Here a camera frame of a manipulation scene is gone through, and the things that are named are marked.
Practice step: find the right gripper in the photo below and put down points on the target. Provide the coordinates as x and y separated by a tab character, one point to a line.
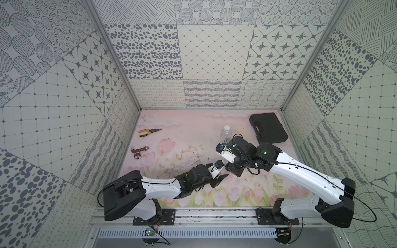
231	167

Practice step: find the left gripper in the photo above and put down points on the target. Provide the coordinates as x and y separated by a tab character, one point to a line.
211	177

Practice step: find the short clear plastic bottle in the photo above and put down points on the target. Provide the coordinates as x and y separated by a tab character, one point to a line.
226	134

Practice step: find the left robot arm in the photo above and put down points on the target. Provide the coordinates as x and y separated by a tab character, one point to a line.
138	195

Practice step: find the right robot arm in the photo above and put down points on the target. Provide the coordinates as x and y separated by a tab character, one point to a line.
332	198

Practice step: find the black plastic tool case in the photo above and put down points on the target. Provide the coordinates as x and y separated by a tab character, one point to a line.
268	128

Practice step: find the floral pink table mat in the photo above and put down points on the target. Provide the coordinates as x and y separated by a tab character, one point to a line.
189	138

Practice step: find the left controller board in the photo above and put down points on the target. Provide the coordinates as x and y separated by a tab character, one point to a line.
150	237

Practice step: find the controller board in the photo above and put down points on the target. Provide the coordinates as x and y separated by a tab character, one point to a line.
150	237
283	235

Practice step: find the right controller board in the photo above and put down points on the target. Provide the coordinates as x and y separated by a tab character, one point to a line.
283	235

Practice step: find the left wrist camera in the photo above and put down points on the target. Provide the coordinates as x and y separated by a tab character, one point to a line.
215	168

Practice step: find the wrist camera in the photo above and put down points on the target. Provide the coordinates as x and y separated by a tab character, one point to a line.
215	168
226	152

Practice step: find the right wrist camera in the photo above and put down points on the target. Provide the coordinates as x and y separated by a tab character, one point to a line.
226	152

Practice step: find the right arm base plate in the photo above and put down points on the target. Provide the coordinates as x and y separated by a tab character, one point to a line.
265	216

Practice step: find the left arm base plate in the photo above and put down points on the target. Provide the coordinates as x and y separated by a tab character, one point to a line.
166	217

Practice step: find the yellow handled pliers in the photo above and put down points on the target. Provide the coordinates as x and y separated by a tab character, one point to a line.
147	132

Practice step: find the aluminium mounting rail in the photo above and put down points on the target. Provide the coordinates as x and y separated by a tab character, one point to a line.
190	217

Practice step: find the white slotted cable duct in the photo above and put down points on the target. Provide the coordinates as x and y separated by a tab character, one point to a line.
188	233

